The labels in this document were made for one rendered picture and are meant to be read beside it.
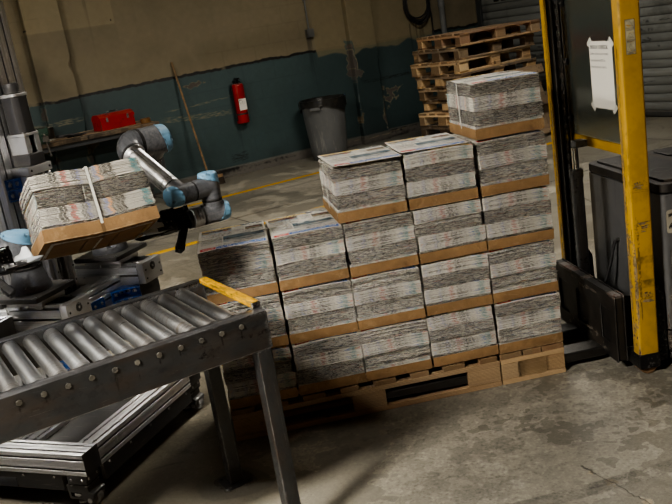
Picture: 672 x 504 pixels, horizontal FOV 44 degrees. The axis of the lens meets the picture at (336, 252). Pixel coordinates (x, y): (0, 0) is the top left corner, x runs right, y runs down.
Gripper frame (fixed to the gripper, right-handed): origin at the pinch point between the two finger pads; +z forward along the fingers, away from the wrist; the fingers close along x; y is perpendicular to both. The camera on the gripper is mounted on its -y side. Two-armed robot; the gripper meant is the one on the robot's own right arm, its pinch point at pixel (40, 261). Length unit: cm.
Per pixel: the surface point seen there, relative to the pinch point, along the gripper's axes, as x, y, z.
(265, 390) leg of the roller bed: -45, -65, 45
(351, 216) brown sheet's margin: -4, -15, 117
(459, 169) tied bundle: -23, -11, 160
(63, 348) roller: -31.0, -32.7, -6.1
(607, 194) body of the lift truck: -11, -39, 243
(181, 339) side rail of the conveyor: -55, -42, 22
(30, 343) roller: -16.8, -27.1, -12.9
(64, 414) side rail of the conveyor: -51, -51, -14
